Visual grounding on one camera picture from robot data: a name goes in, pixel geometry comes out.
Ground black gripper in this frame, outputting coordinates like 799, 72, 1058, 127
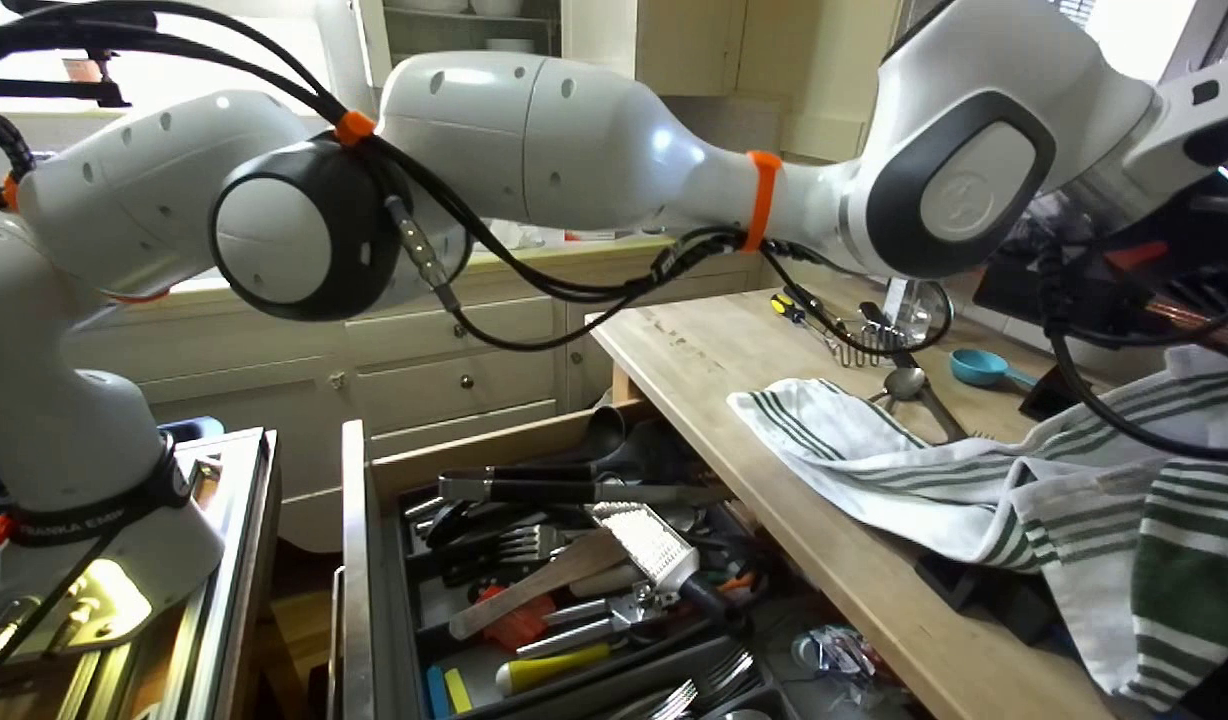
1106, 143, 1228, 344

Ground white green striped towel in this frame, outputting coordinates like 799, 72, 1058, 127
723, 347, 1228, 716

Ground small black block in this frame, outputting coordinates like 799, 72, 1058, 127
1030, 365, 1089, 422

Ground teal measuring spoon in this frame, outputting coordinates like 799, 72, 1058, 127
950, 347, 1045, 396

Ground silver spoon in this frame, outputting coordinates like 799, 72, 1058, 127
877, 361, 967, 443

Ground wooden kitchen island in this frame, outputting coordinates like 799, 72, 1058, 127
580, 277, 1228, 720

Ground crumpled plastic bag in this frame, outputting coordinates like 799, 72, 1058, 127
784, 619, 888, 688

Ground black plastic ladle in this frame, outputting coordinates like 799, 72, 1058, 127
577, 404, 703, 490

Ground silver tongs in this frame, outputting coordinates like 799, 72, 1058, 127
608, 648, 765, 720

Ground gray cutlery tray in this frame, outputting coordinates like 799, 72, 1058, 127
418, 616, 804, 720

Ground wooden spatula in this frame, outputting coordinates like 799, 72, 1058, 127
443, 524, 632, 648

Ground silver serving fork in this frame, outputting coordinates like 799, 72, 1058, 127
468, 521, 566, 572

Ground cream kitchen base cabinet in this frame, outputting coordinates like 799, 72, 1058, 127
84, 230, 777, 554

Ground red kitchen tool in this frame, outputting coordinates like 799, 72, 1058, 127
472, 582, 566, 654

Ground blue yellow small tool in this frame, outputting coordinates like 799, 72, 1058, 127
426, 660, 482, 720

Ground open wooden utensil drawer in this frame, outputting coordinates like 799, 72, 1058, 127
330, 396, 938, 720

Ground metal robot mounting table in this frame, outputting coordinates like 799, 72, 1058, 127
0, 417, 284, 720

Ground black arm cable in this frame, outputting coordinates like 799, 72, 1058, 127
0, 0, 965, 361

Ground cream upper wall cabinet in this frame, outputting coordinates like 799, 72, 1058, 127
556, 0, 752, 98

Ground white handled kitchen tool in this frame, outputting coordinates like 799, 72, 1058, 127
597, 501, 745, 624

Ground long black handled utensil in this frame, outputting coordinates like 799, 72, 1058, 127
432, 468, 723, 513

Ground yellow handled peeler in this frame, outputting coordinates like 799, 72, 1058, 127
491, 639, 619, 700

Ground black camera stand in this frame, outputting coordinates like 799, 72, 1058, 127
0, 34, 133, 112

